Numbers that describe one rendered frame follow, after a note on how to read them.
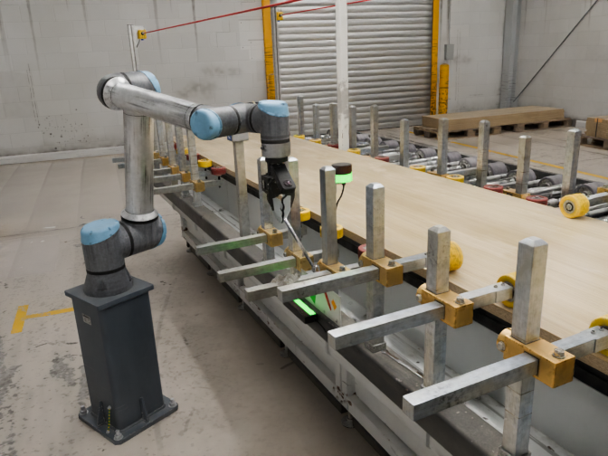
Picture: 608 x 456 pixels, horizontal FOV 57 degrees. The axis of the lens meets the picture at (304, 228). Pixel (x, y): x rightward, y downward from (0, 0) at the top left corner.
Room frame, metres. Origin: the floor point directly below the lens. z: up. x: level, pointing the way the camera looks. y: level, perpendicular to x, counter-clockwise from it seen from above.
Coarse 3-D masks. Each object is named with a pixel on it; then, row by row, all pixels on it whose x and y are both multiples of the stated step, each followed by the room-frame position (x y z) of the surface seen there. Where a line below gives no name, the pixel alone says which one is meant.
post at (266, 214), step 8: (264, 160) 2.03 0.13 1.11; (264, 168) 2.03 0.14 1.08; (264, 192) 2.02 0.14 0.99; (264, 200) 2.02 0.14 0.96; (264, 208) 2.02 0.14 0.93; (264, 216) 2.02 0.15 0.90; (264, 224) 2.02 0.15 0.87; (272, 224) 2.04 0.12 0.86; (264, 248) 2.03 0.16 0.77; (272, 248) 2.03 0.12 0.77; (264, 256) 2.04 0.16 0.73; (272, 256) 2.03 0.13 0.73
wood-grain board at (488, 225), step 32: (224, 160) 3.18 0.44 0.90; (256, 160) 3.14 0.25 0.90; (320, 160) 3.06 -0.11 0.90; (352, 160) 3.02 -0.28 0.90; (352, 192) 2.33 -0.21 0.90; (416, 192) 2.28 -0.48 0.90; (448, 192) 2.26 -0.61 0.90; (480, 192) 2.23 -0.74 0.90; (352, 224) 1.87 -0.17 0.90; (416, 224) 1.84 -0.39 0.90; (448, 224) 1.82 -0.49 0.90; (480, 224) 1.80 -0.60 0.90; (512, 224) 1.79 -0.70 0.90; (544, 224) 1.78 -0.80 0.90; (576, 224) 1.76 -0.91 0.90; (480, 256) 1.51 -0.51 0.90; (512, 256) 1.50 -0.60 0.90; (576, 256) 1.48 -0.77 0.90; (544, 288) 1.28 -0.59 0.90; (576, 288) 1.27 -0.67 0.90; (544, 320) 1.11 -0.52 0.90; (576, 320) 1.10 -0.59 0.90
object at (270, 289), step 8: (352, 264) 1.59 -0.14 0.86; (320, 272) 1.54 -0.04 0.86; (328, 272) 1.53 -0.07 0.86; (248, 288) 1.45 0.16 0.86; (256, 288) 1.44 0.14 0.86; (264, 288) 1.44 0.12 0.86; (272, 288) 1.45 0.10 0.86; (248, 296) 1.42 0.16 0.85; (256, 296) 1.43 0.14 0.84; (264, 296) 1.44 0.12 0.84; (272, 296) 1.45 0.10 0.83
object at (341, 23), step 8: (336, 0) 3.44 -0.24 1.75; (344, 0) 3.42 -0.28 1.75; (336, 8) 3.44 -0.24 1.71; (344, 8) 3.42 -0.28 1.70; (336, 16) 3.44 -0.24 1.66; (344, 16) 3.42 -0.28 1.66; (336, 24) 3.44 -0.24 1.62; (344, 24) 3.42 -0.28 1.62; (344, 32) 3.42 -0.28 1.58; (344, 40) 3.42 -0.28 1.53; (344, 48) 3.41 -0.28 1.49; (344, 56) 3.41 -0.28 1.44; (344, 64) 3.41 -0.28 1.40; (344, 72) 3.41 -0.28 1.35; (344, 80) 3.41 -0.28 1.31; (344, 88) 3.41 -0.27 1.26; (344, 96) 3.41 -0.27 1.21; (344, 104) 3.41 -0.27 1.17; (344, 112) 3.41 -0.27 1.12; (344, 120) 3.41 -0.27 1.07; (344, 128) 3.41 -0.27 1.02; (344, 136) 3.41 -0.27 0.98; (344, 144) 3.41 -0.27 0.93
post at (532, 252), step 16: (528, 240) 0.91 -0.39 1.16; (528, 256) 0.90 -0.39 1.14; (544, 256) 0.90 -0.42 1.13; (528, 272) 0.90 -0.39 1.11; (544, 272) 0.91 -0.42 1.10; (528, 288) 0.90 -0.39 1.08; (528, 304) 0.89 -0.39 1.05; (512, 320) 0.92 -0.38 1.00; (528, 320) 0.89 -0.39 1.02; (512, 336) 0.92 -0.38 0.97; (528, 336) 0.90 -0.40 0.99; (512, 384) 0.91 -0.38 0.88; (528, 384) 0.90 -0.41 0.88; (512, 400) 0.91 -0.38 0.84; (528, 400) 0.90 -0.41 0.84; (512, 416) 0.91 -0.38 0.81; (528, 416) 0.90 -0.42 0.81; (512, 432) 0.90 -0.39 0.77; (528, 432) 0.91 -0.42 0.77; (512, 448) 0.90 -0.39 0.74
